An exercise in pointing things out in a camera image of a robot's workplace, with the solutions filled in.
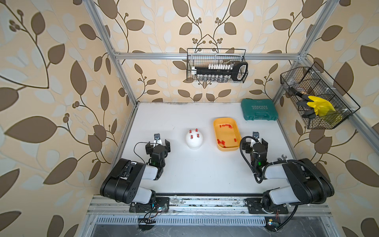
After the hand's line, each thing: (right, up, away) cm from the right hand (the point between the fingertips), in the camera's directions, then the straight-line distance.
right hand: (254, 139), depth 91 cm
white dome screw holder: (-38, +1, -2) cm, 38 cm away
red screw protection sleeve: (-39, +2, -3) cm, 40 cm away
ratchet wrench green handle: (+18, -11, -1) cm, 21 cm away
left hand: (-62, 0, 0) cm, 62 cm away
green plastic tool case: (+12, +20, +21) cm, 31 cm away
